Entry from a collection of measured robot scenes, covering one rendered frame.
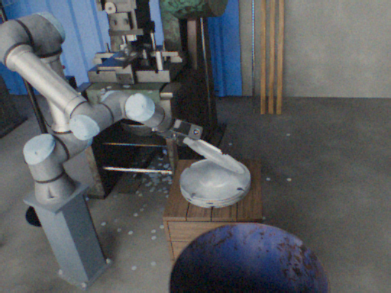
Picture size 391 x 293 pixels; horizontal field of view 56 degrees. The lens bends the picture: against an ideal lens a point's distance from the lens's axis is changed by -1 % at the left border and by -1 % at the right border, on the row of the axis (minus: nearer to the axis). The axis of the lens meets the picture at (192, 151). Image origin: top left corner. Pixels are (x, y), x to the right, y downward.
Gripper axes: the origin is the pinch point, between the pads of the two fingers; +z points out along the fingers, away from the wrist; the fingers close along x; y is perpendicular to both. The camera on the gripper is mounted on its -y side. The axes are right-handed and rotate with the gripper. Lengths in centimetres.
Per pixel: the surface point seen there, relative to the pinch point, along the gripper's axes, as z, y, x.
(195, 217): 9.9, -4.7, 27.2
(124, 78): 16, 57, -25
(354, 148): 125, -40, -39
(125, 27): 4, 57, -46
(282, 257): 4, -41, 30
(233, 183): 21.5, -10.8, 10.2
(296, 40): 137, 20, -117
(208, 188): 16.5, -3.2, 15.3
